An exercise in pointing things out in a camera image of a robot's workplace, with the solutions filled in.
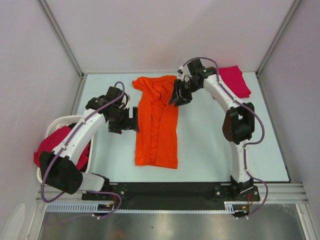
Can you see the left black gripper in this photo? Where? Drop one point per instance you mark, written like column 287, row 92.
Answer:
column 129, row 123

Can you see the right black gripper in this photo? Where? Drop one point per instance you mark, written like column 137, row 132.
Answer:
column 178, row 85

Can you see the orange t shirt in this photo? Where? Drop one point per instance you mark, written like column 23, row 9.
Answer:
column 156, row 141

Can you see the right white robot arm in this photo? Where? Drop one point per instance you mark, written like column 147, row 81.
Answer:
column 239, row 121

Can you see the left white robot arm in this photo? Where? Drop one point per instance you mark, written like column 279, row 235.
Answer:
column 58, row 167

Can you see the folded magenta t shirt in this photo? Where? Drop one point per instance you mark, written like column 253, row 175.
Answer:
column 233, row 78

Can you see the black garment in basket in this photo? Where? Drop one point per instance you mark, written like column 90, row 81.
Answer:
column 72, row 125

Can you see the white plastic laundry basket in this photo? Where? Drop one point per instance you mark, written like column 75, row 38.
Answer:
column 59, row 123

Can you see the magenta t shirt in basket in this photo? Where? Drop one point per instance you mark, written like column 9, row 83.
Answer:
column 49, row 143

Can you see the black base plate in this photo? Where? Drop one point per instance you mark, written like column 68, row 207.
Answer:
column 178, row 196

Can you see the grey slotted cable duct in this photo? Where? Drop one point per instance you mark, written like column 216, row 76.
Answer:
column 104, row 208

